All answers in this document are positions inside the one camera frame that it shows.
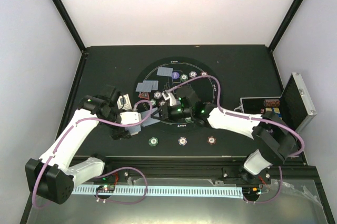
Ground green chips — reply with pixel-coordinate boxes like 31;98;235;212
180;74;189;82
150;99;156;106

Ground card being dealt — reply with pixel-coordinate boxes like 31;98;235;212
140;111;160;127

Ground red triangular button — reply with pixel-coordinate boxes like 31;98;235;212
138;92;150;100

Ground dealt card player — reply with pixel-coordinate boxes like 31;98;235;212
143;80;158;92
156;67;173;77

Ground purple round button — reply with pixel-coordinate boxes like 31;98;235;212
171;72;180;79

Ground green chip stack source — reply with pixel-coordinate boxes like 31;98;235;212
148;137;158;147

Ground dealt card top player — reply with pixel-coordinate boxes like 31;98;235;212
156;67;173;77

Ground brown orange chip stack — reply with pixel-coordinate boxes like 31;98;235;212
207;136;216;145

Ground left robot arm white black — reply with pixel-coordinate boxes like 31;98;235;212
25;85;132;205

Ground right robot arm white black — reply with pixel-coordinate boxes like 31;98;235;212
151;87;296;184

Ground round black poker mat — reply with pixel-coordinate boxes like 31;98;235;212
133;57;218;134

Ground white card box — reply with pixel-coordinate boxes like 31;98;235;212
117;94;132;111

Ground left circuit board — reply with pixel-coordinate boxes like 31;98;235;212
96;185;115;193

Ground circuit board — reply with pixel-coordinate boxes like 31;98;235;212
96;185;115;193
247;187;270;195

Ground brown chip row in case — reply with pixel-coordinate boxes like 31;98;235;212
263;99;280;108

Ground light blue slotted strip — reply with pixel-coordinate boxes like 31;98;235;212
72;185;243;199

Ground boxed card deck in case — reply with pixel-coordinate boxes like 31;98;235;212
265;107;282;118

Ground aluminium poker case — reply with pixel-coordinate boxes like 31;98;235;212
237;72;317;133

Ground right circuit board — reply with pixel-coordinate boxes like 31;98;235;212
247;187;270;195

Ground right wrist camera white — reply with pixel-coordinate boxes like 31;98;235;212
162;91;177;107

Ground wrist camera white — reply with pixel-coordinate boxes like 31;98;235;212
162;91;177;107
120;111;142;125

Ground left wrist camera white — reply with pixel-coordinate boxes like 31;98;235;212
120;111;142;125

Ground black aluminium rail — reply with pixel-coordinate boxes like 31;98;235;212
104;156;245;179

